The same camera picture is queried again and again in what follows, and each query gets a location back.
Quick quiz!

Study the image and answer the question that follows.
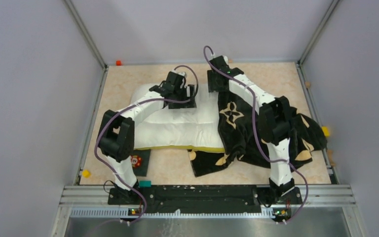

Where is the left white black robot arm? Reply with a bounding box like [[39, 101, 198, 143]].
[[94, 70, 199, 204]]

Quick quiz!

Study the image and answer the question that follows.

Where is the white slotted cable duct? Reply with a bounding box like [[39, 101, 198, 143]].
[[70, 207, 288, 219]]

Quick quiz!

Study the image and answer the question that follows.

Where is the dark card with owl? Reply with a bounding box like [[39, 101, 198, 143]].
[[131, 150, 151, 177]]

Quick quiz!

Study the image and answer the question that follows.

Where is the yellow block left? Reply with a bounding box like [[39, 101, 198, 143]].
[[81, 169, 91, 178]]

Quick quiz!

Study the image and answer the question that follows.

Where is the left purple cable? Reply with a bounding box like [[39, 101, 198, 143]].
[[93, 65, 199, 226]]

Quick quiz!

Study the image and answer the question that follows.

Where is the white pillow yellow edge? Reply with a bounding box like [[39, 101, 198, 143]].
[[134, 84, 225, 153]]

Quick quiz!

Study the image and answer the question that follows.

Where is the yellow block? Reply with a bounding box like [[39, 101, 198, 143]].
[[81, 169, 91, 178], [321, 126, 330, 137]]

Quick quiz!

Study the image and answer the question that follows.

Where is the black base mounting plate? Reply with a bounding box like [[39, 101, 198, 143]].
[[108, 185, 303, 214]]

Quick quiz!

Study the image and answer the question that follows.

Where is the teal block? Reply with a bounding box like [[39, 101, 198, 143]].
[[139, 180, 152, 188]]

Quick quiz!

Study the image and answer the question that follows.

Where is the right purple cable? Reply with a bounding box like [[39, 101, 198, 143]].
[[203, 45, 309, 225]]

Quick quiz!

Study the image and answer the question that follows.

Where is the yellow block right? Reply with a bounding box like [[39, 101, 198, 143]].
[[321, 126, 330, 137]]

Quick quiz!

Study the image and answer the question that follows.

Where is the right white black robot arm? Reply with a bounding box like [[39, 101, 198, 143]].
[[207, 56, 295, 203]]

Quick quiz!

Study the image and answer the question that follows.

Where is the purple cable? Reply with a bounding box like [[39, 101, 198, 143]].
[[93, 65, 199, 226], [203, 45, 309, 225]]

